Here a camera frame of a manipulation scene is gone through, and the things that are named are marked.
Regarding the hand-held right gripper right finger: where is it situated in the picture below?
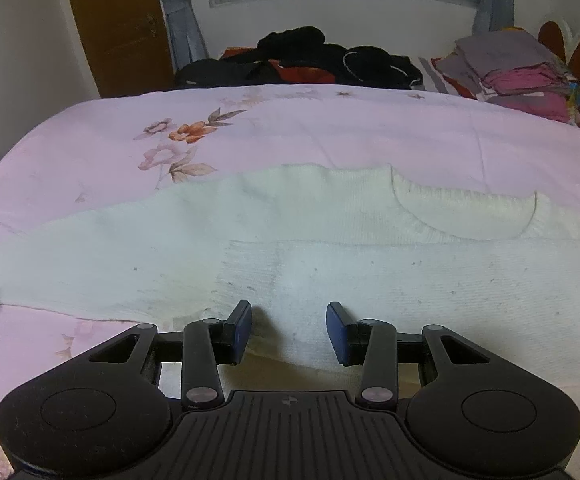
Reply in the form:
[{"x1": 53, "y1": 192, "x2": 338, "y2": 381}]
[{"x1": 326, "y1": 301, "x2": 491, "y2": 409}]

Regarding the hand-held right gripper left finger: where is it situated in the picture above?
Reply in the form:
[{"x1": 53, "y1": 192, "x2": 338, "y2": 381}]
[{"x1": 88, "y1": 301, "x2": 254, "y2": 411}]

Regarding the white knitted sweater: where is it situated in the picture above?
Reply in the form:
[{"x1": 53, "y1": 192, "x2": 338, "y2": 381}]
[{"x1": 0, "y1": 162, "x2": 580, "y2": 387}]

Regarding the pile of black clothes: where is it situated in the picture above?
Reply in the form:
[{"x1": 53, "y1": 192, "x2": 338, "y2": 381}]
[{"x1": 175, "y1": 25, "x2": 425, "y2": 91}]

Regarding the stack of folded clothes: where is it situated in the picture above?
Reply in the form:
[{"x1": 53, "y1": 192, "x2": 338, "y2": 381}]
[{"x1": 432, "y1": 27, "x2": 580, "y2": 125}]

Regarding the pink floral bed sheet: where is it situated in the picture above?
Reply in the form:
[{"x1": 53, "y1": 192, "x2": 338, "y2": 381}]
[{"x1": 0, "y1": 82, "x2": 580, "y2": 480}]

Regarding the red cloth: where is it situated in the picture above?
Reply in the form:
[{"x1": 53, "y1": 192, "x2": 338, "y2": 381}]
[{"x1": 269, "y1": 59, "x2": 337, "y2": 84}]

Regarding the grey curtain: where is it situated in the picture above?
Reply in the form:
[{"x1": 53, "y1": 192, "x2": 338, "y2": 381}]
[
  {"x1": 472, "y1": 0, "x2": 516, "y2": 34},
  {"x1": 145, "y1": 0, "x2": 209, "y2": 74}
]

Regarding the brown wooden door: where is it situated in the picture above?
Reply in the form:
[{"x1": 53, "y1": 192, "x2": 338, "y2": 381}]
[{"x1": 62, "y1": 0, "x2": 177, "y2": 99}]

